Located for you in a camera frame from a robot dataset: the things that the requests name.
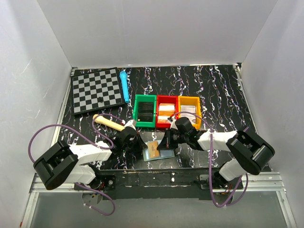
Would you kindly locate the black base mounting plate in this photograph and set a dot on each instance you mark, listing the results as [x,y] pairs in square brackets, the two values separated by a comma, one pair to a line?
[156,183]

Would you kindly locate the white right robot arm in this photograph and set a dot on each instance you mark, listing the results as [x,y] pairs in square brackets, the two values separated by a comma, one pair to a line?
[251,153]

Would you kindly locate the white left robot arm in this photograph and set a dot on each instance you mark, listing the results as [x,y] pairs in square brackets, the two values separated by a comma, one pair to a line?
[69,163]

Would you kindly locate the grey printed card stack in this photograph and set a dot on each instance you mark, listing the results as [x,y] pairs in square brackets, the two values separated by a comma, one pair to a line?
[187,111]

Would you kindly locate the black cards stack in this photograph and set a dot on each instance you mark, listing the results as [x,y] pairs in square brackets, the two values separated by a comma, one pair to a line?
[145,111]

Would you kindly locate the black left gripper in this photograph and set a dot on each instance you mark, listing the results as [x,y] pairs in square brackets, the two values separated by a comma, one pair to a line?
[140,146]

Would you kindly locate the orange plastic bin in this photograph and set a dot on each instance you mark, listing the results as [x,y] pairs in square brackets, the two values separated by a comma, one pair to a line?
[191,100]

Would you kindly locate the wooden stick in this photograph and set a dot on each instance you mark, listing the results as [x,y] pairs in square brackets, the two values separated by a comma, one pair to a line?
[99,119]

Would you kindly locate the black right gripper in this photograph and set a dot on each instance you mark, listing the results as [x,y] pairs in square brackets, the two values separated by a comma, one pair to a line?
[165,144]

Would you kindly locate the blue toy microphone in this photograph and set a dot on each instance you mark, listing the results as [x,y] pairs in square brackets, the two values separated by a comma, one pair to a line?
[123,78]

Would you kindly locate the black chess piece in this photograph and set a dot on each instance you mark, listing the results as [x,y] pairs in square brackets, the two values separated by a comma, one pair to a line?
[100,99]

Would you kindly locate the orange white card stack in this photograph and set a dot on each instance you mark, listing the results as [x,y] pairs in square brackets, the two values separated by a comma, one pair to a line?
[166,108]
[163,119]

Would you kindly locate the grey black chessboard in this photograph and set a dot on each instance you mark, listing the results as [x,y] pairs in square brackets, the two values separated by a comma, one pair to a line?
[87,87]

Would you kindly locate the green plastic bin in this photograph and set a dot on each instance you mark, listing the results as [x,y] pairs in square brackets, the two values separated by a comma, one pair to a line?
[144,98]

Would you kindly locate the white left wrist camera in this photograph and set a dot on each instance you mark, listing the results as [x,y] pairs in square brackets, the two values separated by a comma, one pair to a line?
[131,123]

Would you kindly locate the red plastic bin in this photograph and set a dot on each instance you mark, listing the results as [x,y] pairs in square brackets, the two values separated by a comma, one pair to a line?
[165,99]

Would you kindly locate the green card holder wallet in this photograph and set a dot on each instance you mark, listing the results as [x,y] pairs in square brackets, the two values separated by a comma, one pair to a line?
[151,153]

